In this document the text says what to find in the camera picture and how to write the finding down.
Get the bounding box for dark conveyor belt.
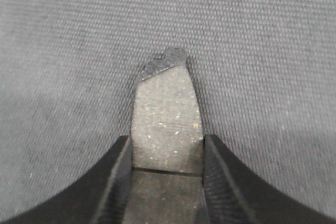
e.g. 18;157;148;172
1;0;335;220

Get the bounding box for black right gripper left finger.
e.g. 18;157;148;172
6;136;133;223

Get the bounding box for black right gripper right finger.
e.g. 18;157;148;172
203;134;335;223

